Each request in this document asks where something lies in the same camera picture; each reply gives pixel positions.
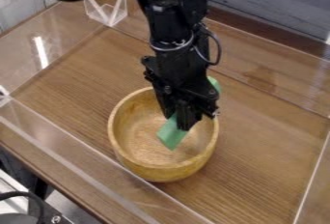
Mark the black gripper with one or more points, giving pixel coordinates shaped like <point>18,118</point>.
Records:
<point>184,53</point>

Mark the green rectangular block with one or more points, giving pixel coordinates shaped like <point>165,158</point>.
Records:
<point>169,134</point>

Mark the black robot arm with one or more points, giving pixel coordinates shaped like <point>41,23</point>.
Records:
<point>171,13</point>

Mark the light wooden bowl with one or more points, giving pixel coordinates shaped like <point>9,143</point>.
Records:
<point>133,123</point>

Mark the clear acrylic corner bracket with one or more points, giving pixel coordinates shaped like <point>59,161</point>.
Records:
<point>107,14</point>

